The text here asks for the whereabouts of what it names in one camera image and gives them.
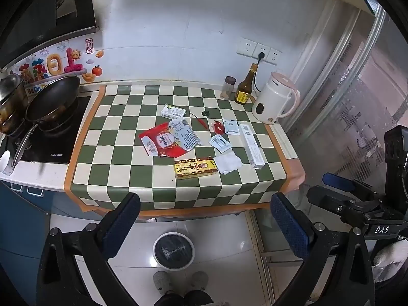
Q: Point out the black wok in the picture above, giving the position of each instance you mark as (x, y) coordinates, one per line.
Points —
(54, 97)

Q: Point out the person's leg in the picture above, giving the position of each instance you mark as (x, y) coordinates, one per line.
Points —
(199, 298)
(169, 299)

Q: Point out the white ladle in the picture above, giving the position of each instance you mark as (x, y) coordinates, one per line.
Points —
(5, 162)

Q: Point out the yellow red carton box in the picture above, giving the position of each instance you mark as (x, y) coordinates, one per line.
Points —
(196, 168)

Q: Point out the person's right forearm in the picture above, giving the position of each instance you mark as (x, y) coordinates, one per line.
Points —
(392, 256)

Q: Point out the person's left leg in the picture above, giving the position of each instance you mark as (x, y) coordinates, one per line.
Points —
(169, 299)

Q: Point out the white sachet with round logo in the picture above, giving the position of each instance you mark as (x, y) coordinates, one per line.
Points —
(231, 127)

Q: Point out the red chili pepper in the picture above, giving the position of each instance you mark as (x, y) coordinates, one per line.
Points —
(202, 123)

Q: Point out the red food packet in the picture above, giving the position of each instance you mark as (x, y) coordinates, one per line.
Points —
(153, 140)

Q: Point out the white tissue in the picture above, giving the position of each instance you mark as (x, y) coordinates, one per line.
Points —
(227, 163)

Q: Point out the black induction cooktop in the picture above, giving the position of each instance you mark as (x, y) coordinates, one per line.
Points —
(47, 146)

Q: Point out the black range hood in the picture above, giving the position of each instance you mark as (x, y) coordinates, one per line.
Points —
(32, 22)

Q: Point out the long white carton box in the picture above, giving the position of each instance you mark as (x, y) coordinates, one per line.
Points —
(251, 146)

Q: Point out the brown sauce bottle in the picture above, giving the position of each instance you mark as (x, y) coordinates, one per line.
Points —
(244, 89)

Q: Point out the white wall socket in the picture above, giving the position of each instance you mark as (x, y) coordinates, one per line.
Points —
(274, 56)
(246, 46)
(263, 48)

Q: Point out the clear spice jar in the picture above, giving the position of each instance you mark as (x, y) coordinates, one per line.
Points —
(228, 88)

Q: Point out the colourful wall stickers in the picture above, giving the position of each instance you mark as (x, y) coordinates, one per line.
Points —
(59, 63)

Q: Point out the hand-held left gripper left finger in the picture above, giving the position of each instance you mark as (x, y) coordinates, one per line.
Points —
(122, 226)

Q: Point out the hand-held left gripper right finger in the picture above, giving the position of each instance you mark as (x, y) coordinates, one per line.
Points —
(291, 226)

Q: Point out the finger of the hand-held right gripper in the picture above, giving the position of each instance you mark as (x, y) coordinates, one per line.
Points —
(334, 197)
(339, 181)

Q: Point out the green white checkered table mat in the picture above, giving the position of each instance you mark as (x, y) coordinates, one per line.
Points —
(127, 172)

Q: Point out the white sachet with blue print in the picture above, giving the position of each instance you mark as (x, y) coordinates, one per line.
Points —
(220, 142)

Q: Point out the dark wrapper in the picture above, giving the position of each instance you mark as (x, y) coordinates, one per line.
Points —
(206, 113)

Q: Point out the small green white box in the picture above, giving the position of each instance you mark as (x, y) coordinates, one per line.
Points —
(173, 111)

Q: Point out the steel pot with lid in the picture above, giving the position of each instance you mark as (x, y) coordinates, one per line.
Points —
(11, 102)

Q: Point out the small red sachet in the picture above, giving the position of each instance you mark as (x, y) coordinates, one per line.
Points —
(218, 126)

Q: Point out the torn white blue packet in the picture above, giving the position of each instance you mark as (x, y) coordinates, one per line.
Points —
(186, 134)

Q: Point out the blue kitchen cabinet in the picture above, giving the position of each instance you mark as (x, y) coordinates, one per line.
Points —
(22, 229)

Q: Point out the round white trash bin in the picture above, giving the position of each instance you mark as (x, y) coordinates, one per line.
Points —
(173, 236)

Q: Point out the person's left slipper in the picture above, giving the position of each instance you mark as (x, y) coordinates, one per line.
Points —
(161, 281)

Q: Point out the black power plug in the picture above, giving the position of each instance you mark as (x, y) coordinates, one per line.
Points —
(261, 56)

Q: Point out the person's right leg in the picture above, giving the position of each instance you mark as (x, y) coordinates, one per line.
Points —
(199, 298)

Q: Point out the white pink electric kettle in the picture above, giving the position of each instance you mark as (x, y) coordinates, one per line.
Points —
(274, 102)

